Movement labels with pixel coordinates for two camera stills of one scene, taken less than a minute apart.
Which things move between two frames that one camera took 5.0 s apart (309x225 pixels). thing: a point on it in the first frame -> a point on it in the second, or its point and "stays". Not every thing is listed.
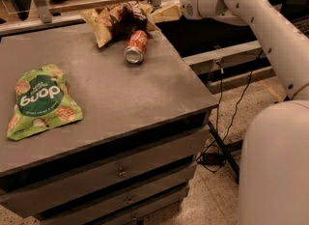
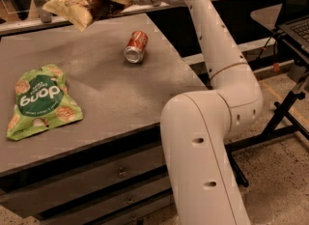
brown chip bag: x=117 y=21 -> x=83 y=3
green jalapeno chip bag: x=42 y=100 stays
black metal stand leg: x=226 y=150 stays
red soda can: x=136 y=46 stays
